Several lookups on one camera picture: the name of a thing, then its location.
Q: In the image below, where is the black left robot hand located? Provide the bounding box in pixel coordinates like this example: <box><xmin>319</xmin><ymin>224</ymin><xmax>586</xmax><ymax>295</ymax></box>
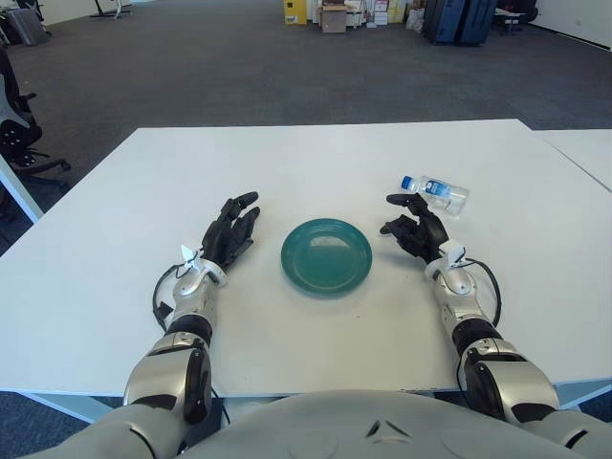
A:
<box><xmin>198</xmin><ymin>190</ymin><xmax>262</xmax><ymax>269</ymax></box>

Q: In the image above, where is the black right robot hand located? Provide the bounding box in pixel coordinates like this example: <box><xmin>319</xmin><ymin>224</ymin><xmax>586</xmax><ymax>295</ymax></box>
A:
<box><xmin>380</xmin><ymin>192</ymin><xmax>450</xmax><ymax>264</ymax></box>

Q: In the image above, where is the clear bottle with blue cap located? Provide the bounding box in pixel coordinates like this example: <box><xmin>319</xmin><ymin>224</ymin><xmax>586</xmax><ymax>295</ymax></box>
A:
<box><xmin>400</xmin><ymin>174</ymin><xmax>470</xmax><ymax>220</ymax></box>

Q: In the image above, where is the green round plate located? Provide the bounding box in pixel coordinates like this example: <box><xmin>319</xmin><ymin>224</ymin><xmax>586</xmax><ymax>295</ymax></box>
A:
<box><xmin>280</xmin><ymin>217</ymin><xmax>374</xmax><ymax>300</ymax></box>

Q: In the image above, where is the white table leg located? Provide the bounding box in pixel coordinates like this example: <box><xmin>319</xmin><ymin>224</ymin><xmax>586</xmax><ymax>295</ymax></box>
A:
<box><xmin>0</xmin><ymin>155</ymin><xmax>39</xmax><ymax>225</ymax></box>

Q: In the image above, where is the dark navy hard case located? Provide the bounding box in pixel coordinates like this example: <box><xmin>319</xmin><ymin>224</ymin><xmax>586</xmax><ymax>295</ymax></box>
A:
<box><xmin>457</xmin><ymin>0</ymin><xmax>496</xmax><ymax>48</ymax></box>

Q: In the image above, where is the grey robot torso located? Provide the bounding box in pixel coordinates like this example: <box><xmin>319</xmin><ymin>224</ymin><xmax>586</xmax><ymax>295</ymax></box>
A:
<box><xmin>181</xmin><ymin>389</ymin><xmax>589</xmax><ymax>459</ymax></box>

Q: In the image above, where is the stack of white boxes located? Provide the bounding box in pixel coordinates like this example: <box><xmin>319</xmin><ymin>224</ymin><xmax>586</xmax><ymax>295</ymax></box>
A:
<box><xmin>305</xmin><ymin>0</ymin><xmax>407</xmax><ymax>28</ymax></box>

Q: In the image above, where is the brown cardboard box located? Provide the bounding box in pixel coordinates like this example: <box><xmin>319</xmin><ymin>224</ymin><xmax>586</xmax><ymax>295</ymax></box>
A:
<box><xmin>319</xmin><ymin>2</ymin><xmax>347</xmax><ymax>33</ymax></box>

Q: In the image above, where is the black swivel chair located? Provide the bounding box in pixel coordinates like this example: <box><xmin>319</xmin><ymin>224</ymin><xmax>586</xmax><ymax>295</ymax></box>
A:
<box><xmin>494</xmin><ymin>7</ymin><xmax>539</xmax><ymax>35</ymax></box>

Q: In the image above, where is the black office chair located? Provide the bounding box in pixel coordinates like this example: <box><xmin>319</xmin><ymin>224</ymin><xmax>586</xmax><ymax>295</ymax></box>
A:
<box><xmin>0</xmin><ymin>47</ymin><xmax>72</xmax><ymax>192</ymax></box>

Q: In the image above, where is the yellow box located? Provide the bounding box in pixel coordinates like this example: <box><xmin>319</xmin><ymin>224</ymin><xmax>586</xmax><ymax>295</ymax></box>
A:
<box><xmin>282</xmin><ymin>0</ymin><xmax>307</xmax><ymax>25</ymax></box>

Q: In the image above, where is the white desk base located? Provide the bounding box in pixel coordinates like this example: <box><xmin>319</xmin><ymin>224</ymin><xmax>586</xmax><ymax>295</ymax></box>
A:
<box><xmin>88</xmin><ymin>0</ymin><xmax>131</xmax><ymax>20</ymax></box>

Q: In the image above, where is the grey cabinet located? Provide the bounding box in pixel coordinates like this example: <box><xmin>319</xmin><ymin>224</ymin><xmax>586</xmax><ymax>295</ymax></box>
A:
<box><xmin>3</xmin><ymin>8</ymin><xmax>49</xmax><ymax>47</ymax></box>

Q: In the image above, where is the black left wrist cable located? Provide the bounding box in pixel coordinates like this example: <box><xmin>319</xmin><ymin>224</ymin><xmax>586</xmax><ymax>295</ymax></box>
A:
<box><xmin>151</xmin><ymin>262</ymin><xmax>192</xmax><ymax>334</ymax></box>

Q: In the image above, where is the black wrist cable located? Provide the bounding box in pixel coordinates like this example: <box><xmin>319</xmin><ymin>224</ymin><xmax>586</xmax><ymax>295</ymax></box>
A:
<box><xmin>151</xmin><ymin>262</ymin><xmax>192</xmax><ymax>334</ymax></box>
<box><xmin>466</xmin><ymin>257</ymin><xmax>502</xmax><ymax>331</ymax></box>

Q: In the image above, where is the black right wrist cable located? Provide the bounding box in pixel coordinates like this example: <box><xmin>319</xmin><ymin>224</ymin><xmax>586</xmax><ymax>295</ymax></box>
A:
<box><xmin>466</xmin><ymin>257</ymin><xmax>502</xmax><ymax>331</ymax></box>

